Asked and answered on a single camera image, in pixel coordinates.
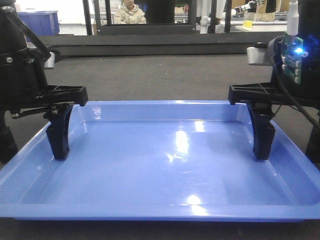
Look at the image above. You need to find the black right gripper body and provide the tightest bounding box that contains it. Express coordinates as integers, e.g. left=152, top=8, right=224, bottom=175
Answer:
left=228, top=0, right=320, bottom=108

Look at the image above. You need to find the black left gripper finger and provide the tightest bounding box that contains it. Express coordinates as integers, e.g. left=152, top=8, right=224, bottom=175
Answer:
left=0, top=110, right=18, bottom=164
left=43, top=104, right=73, bottom=161

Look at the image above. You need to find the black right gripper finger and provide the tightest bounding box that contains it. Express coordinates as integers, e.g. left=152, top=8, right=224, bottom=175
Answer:
left=305, top=119, right=320, bottom=165
left=246, top=103, right=276, bottom=160

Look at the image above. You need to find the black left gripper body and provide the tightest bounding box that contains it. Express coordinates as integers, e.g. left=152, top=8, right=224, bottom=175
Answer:
left=0, top=0, right=88, bottom=119

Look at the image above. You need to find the blue plastic tray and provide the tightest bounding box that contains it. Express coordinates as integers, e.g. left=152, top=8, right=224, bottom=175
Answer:
left=0, top=100, right=320, bottom=222

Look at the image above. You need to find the blue storage crate background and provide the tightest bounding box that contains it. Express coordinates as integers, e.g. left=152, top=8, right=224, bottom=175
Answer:
left=17, top=10, right=60, bottom=36

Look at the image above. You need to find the yellow box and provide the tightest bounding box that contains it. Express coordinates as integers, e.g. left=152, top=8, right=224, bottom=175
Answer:
left=242, top=20, right=253, bottom=29

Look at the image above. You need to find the seated person beige hoodie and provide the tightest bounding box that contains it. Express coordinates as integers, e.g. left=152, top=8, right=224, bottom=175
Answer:
left=113, top=0, right=147, bottom=25

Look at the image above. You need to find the green circuit board camera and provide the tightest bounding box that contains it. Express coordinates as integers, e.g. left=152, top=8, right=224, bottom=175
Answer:
left=280, top=32, right=309, bottom=85

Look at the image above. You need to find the white usb cable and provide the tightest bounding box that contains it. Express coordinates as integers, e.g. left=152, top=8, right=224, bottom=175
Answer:
left=286, top=0, right=300, bottom=37

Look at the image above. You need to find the black metal frame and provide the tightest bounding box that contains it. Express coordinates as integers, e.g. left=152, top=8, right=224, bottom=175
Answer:
left=83, top=0, right=233, bottom=36

